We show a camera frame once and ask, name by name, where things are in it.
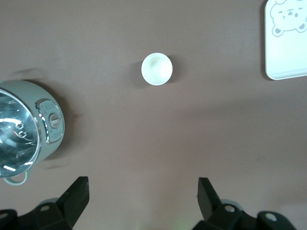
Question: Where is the cream tray with bear print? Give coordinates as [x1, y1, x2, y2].
[264, 0, 307, 81]

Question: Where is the white plastic cup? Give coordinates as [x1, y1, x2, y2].
[141, 52, 173, 86]

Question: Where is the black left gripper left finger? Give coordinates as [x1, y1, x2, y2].
[33, 176, 90, 230]

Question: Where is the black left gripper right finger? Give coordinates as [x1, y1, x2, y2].
[191, 177, 243, 230]

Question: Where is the steel pot with glass lid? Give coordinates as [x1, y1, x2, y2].
[0, 80, 65, 186]

